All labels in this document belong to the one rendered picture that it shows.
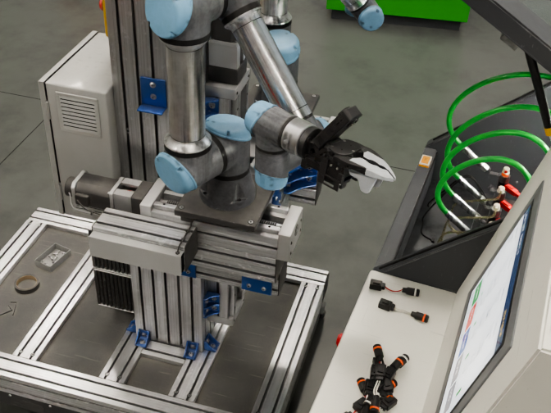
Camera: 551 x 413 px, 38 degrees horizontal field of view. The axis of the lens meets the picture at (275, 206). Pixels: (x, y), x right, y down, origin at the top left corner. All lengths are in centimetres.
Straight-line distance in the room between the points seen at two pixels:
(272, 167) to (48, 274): 165
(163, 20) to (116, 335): 148
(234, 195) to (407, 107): 271
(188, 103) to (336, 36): 363
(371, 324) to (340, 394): 23
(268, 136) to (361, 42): 373
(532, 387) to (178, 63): 103
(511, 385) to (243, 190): 109
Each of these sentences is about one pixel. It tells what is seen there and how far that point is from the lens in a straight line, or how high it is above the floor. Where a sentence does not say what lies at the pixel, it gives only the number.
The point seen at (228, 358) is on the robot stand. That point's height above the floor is 21.
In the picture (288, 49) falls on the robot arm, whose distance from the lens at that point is 242.
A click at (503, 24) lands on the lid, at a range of 163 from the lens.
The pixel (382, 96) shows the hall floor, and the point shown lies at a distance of 477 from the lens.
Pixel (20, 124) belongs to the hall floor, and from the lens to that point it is 452.
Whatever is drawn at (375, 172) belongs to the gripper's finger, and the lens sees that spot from 155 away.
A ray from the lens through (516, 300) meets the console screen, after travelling 137.
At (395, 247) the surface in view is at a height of 95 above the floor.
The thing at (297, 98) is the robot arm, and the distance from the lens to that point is 181.
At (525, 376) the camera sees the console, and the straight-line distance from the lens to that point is 118.
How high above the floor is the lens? 234
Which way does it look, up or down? 38 degrees down
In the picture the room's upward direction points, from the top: 3 degrees clockwise
